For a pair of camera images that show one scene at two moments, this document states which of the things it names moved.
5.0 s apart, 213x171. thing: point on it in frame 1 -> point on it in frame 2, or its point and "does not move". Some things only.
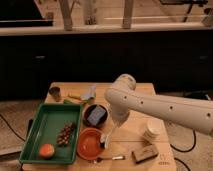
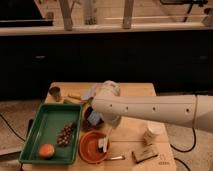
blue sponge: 96,114 does not move
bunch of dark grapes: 64,136 does not move
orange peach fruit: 46,151 does not move
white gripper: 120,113 -> 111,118
